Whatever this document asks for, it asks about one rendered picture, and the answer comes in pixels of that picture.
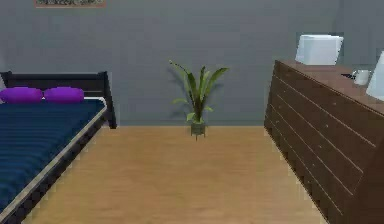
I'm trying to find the white mug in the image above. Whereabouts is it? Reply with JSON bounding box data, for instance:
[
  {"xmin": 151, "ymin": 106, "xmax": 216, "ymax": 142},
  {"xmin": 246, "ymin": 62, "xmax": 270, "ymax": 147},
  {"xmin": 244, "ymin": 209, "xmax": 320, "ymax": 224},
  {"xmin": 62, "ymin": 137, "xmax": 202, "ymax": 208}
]
[{"xmin": 352, "ymin": 69, "xmax": 372, "ymax": 86}]

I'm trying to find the black bed with blue cover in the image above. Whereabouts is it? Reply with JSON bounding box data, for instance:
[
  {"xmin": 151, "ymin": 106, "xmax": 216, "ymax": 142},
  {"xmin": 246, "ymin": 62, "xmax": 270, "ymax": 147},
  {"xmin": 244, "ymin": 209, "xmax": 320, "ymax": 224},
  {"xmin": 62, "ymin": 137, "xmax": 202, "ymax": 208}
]
[{"xmin": 0, "ymin": 70, "xmax": 118, "ymax": 224}]

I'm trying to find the purple pillow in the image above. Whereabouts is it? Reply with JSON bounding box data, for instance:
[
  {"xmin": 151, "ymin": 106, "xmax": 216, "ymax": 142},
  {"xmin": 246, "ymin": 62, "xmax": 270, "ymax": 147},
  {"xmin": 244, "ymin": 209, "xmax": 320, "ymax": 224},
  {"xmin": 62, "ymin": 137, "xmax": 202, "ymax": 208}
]
[
  {"xmin": 0, "ymin": 86, "xmax": 44, "ymax": 104},
  {"xmin": 43, "ymin": 86, "xmax": 85, "ymax": 104}
]

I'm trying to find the white box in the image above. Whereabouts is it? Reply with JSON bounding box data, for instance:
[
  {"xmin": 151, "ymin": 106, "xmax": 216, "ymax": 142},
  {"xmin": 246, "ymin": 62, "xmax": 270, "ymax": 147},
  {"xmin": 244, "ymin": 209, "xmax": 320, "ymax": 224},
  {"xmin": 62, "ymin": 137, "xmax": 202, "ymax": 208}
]
[{"xmin": 294, "ymin": 34, "xmax": 345, "ymax": 66}]

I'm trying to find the brown chest of drawers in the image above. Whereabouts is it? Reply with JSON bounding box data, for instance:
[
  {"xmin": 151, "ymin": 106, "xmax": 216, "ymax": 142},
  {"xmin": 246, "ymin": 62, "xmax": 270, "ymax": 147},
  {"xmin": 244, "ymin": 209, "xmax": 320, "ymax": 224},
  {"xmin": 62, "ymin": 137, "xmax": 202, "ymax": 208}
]
[{"xmin": 263, "ymin": 59, "xmax": 384, "ymax": 224}]

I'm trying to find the green house plant in pot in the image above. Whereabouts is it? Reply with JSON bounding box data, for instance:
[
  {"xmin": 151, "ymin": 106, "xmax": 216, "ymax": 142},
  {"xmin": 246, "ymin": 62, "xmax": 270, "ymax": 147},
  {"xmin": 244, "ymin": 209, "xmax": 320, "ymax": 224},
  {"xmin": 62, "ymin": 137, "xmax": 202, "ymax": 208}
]
[{"xmin": 168, "ymin": 59, "xmax": 231, "ymax": 141}]

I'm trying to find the white lamp shade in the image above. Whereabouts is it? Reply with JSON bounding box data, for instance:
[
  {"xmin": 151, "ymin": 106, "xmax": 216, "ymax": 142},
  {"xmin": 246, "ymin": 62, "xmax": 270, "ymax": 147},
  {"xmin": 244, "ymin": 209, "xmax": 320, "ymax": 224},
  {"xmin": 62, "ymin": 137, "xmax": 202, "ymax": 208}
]
[{"xmin": 365, "ymin": 50, "xmax": 384, "ymax": 102}]

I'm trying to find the framed picture on wall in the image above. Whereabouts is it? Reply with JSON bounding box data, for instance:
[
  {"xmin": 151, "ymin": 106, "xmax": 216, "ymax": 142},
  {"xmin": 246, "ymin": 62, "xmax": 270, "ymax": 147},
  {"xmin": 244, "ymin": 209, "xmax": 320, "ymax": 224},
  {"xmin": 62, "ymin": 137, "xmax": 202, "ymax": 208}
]
[{"xmin": 34, "ymin": 0, "xmax": 108, "ymax": 9}]

